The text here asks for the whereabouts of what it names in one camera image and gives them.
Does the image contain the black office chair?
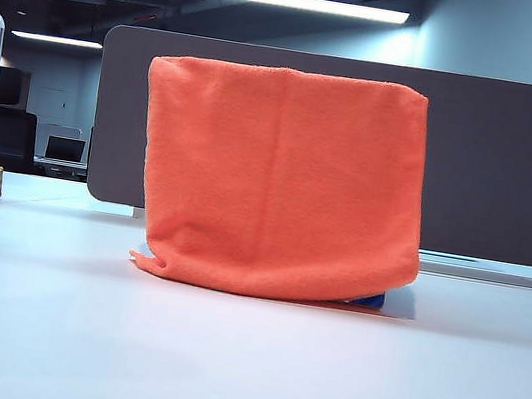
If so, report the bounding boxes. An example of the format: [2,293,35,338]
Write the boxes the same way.
[0,105,43,175]

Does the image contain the wide grey desk partition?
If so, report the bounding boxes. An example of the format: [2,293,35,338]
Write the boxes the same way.
[78,14,532,270]

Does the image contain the orange fleece cloth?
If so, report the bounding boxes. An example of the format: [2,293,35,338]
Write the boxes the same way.
[115,43,449,324]

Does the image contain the short ceiling light strip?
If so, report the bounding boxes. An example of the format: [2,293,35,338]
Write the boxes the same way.
[8,27,104,51]

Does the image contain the dark background monitor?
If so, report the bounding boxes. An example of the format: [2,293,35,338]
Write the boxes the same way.
[0,64,33,110]

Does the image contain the open background laptop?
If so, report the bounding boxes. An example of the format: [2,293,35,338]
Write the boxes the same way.
[43,132,88,166]

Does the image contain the square standing mirror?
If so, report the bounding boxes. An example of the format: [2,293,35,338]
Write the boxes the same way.
[342,282,389,312]

